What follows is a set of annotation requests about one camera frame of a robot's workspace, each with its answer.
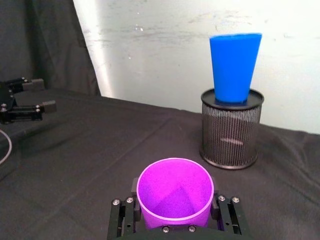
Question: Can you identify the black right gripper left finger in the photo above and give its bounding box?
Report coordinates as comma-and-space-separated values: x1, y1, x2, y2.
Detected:
106, 176, 146, 240

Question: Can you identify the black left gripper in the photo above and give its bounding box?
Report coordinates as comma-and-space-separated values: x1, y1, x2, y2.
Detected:
0, 77, 57, 125

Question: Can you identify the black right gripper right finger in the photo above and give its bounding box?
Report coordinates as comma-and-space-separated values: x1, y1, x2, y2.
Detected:
210, 183, 250, 236

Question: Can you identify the purple plastic cup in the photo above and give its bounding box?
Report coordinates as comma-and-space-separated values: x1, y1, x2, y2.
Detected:
136, 157, 215, 231

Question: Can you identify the black hanging cloth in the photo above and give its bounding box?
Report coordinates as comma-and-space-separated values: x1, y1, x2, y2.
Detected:
0, 0, 102, 97

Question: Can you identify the black table cloth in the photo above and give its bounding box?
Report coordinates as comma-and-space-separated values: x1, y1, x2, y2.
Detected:
0, 87, 320, 240

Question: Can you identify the blue plastic cup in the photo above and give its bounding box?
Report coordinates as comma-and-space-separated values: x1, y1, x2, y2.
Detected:
209, 32, 263, 106

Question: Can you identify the thin grey cable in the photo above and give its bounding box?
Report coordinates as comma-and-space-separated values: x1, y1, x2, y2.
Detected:
0, 129, 14, 166

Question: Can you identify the black wire mesh holder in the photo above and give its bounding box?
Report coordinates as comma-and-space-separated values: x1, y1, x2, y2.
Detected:
198, 87, 266, 171

